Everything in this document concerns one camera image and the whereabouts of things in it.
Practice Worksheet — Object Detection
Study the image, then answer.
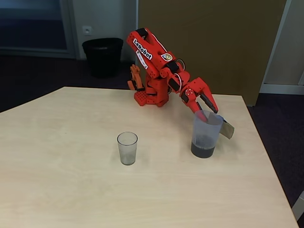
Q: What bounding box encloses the glass door panel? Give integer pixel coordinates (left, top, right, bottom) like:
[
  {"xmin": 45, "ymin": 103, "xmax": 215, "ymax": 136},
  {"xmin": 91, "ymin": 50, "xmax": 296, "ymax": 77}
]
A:
[{"xmin": 0, "ymin": 0, "xmax": 78, "ymax": 59}]

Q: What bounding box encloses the small clear drinking glass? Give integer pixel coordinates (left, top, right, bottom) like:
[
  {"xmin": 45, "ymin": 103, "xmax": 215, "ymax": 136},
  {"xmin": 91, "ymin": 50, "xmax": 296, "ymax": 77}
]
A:
[{"xmin": 116, "ymin": 132, "xmax": 138, "ymax": 166}]

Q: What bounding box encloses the brown cork pinboard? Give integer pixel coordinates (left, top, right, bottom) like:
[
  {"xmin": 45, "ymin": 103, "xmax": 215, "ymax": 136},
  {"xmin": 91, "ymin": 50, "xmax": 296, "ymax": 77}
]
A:
[{"xmin": 136, "ymin": 0, "xmax": 292, "ymax": 107}]

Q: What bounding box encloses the translucent plastic measuring jug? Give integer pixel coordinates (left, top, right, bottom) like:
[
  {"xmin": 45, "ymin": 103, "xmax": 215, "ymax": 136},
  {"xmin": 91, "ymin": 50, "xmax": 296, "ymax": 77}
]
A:
[{"xmin": 190, "ymin": 109, "xmax": 235, "ymax": 159}]

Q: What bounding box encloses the black waste bin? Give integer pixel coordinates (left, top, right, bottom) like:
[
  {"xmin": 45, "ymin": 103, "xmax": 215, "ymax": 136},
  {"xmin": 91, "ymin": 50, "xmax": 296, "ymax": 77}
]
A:
[{"xmin": 82, "ymin": 38, "xmax": 124, "ymax": 79}]

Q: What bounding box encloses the orange table clamp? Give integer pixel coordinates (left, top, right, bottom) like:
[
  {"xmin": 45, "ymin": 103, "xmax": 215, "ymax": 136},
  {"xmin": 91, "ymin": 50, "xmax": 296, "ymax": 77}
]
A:
[{"xmin": 127, "ymin": 64, "xmax": 145, "ymax": 92}]

